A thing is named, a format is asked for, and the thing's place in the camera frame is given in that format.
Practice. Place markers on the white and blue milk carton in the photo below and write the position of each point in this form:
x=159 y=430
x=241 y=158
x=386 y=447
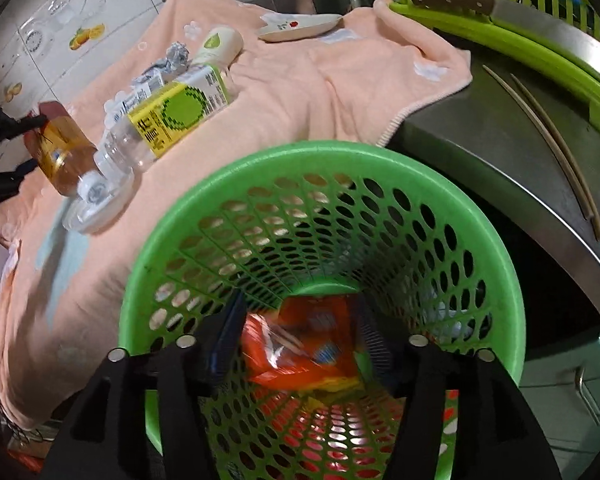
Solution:
x=141 y=91

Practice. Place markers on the pink flower-print towel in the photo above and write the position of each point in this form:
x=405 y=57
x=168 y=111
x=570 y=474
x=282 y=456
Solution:
x=305 y=90

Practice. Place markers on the large orange fruit wall sticker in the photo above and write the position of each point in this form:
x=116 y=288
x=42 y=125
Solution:
x=86 y=37

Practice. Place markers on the clear bottle yellow-green label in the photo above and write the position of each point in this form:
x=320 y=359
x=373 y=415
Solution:
x=180 y=110

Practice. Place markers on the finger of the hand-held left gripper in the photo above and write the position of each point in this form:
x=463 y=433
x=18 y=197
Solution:
x=10 y=125
x=5 y=180

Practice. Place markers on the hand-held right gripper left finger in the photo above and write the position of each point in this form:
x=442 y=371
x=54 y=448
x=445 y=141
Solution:
x=228 y=332

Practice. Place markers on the orange snack packet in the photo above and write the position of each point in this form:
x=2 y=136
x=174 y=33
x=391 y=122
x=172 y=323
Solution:
x=305 y=355

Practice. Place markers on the grey cabinet drawer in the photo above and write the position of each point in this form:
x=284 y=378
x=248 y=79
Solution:
x=570 y=400

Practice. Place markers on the white plate red flower print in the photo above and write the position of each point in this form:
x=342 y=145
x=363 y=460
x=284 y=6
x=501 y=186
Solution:
x=300 y=29

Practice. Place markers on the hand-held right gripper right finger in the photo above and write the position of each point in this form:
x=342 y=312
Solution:
x=376 y=332

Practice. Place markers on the silver foil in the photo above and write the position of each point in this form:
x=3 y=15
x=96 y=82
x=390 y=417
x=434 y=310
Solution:
x=176 y=56

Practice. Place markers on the amber drink bottle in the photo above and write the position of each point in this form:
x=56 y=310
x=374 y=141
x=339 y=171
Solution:
x=60 y=150

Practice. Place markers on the small orange fruit wall sticker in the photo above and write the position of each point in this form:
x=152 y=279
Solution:
x=12 y=94

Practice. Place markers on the lime green dish rack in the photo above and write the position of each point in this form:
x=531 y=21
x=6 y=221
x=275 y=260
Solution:
x=480 y=45

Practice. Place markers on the green perforated plastic basket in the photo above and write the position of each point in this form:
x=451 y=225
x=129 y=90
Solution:
x=330 y=160

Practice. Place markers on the wooden chopstick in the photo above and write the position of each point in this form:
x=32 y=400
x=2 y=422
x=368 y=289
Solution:
x=565 y=150
x=545 y=130

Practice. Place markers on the white tube green leaf print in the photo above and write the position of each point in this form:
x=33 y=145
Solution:
x=220 y=42

